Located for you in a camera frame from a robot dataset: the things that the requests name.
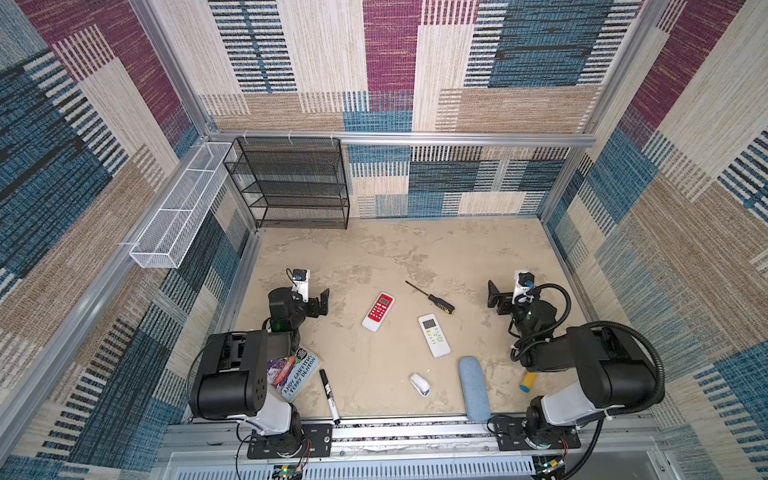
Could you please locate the black corrugated cable hose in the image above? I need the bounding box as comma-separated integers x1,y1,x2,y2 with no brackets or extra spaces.
509,283,667,480

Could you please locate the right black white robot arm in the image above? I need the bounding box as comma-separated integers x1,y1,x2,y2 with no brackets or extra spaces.
487,272,665,450

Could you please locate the black wire shelf rack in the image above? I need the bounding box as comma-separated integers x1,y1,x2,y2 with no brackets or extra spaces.
223,137,350,229

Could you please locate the white remote with green buttons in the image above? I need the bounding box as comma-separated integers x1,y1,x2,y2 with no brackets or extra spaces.
418,314,451,358

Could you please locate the white wire mesh basket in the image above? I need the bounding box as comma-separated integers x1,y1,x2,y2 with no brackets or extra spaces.
130,142,231,269

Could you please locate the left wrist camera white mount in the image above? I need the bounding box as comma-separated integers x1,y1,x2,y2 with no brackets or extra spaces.
286,268,310,303

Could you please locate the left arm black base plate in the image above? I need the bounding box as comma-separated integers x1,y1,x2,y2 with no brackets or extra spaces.
246,423,334,460

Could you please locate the colourful paperback book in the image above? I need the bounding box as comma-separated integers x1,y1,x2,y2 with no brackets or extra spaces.
267,347,322,402

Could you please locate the black yellow handled screwdriver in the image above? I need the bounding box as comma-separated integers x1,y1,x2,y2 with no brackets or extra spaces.
405,280,455,315

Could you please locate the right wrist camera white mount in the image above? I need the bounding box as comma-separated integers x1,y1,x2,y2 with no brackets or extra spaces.
513,270,535,306

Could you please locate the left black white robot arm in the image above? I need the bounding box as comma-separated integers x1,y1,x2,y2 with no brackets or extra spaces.
188,287,339,461

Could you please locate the black marker pen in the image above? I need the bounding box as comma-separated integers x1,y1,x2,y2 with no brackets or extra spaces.
319,369,341,426

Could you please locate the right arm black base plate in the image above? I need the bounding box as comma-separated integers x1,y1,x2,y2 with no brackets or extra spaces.
486,414,582,451

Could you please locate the small white plastic device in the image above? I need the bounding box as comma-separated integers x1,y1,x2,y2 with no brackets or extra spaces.
409,373,431,397

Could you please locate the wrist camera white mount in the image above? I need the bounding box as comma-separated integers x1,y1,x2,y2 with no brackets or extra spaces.
513,270,535,306
286,268,310,303

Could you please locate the blue grey fabric case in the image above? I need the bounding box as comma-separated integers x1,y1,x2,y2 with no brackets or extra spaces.
458,356,491,423

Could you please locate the white remote with red buttons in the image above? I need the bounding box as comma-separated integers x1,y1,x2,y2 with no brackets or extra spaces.
362,292,395,332

